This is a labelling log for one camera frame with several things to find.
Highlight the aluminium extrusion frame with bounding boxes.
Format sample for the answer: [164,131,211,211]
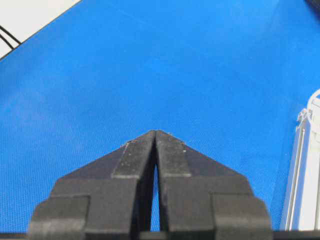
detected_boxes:
[280,90,320,231]

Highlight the blue mesh table mat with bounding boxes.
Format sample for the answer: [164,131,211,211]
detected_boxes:
[0,0,320,233]

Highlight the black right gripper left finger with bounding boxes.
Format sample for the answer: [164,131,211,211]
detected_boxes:
[27,130,156,240]

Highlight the thin black cables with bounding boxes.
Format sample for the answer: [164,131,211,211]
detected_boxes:
[0,24,20,50]

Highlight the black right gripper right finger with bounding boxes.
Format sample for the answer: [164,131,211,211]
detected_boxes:
[155,130,272,240]

